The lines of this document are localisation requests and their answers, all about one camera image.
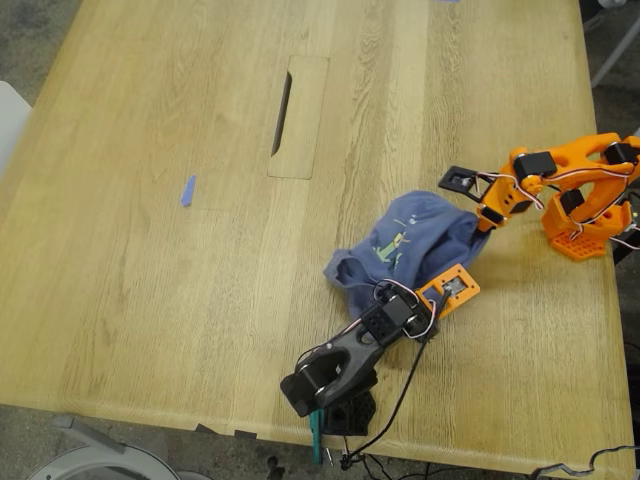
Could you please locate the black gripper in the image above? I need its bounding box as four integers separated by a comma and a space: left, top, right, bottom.
404, 292, 442, 344

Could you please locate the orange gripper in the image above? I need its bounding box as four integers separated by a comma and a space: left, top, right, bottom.
475, 172, 535, 232

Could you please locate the blue printed T-shirt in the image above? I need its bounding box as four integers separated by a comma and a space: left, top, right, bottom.
322, 189, 492, 321

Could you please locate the black table clamp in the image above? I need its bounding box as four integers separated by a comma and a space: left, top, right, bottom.
612, 189, 640, 267

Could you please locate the teal table clamp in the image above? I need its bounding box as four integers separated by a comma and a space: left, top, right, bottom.
306, 407, 327, 467

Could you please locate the light grey metal leg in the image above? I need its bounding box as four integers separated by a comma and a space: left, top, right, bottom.
589, 19, 640, 89

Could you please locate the short blue tape piece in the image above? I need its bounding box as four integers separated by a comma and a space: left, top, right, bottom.
179, 174, 198, 208

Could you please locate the grey round stool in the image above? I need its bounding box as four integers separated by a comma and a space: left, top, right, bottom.
24, 413, 214, 480

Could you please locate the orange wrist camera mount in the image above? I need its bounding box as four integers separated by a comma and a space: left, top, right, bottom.
414, 263, 482, 320

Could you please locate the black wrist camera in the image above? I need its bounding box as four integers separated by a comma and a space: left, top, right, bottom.
437, 165, 482, 201

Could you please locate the black camera USB cable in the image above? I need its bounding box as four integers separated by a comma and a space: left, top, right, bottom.
344, 292, 451, 461

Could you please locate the black cable bundle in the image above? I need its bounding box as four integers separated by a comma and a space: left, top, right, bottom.
339, 433, 436, 480

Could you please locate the grey wavy cable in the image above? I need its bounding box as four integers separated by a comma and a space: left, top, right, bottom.
531, 443, 640, 480

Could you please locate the wooden table cable hatch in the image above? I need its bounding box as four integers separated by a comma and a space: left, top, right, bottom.
267, 53, 331, 180

